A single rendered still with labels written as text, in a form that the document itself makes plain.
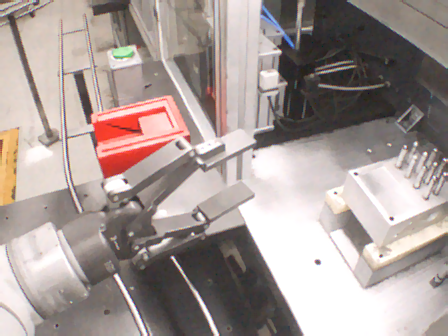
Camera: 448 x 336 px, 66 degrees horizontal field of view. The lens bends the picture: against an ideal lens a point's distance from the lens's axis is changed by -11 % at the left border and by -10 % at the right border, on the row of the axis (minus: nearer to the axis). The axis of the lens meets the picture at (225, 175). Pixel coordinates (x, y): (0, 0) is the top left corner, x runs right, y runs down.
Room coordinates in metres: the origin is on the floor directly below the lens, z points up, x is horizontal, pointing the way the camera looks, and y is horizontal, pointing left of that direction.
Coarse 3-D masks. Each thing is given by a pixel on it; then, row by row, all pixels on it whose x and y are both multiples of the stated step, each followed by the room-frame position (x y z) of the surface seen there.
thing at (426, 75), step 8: (424, 56) 0.36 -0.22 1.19; (424, 64) 0.36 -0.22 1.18; (432, 64) 0.35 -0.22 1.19; (440, 64) 0.34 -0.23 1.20; (424, 72) 0.35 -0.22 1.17; (432, 72) 0.34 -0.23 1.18; (440, 72) 0.33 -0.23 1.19; (424, 80) 0.35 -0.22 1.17; (432, 80) 0.34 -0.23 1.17; (440, 80) 0.33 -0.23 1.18; (432, 88) 0.34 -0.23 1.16; (440, 88) 0.33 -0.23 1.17; (440, 96) 0.32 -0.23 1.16
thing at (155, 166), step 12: (168, 144) 0.29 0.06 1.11; (156, 156) 0.28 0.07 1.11; (168, 156) 0.28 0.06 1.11; (180, 156) 0.28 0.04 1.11; (192, 156) 0.28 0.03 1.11; (132, 168) 0.27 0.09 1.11; (144, 168) 0.27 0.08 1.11; (156, 168) 0.26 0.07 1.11; (168, 168) 0.27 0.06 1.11; (108, 180) 0.25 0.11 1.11; (120, 180) 0.25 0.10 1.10; (132, 180) 0.25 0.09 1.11; (144, 180) 0.25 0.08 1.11; (156, 180) 0.26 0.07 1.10; (108, 192) 0.24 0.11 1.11; (120, 192) 0.24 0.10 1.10; (132, 192) 0.24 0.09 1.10
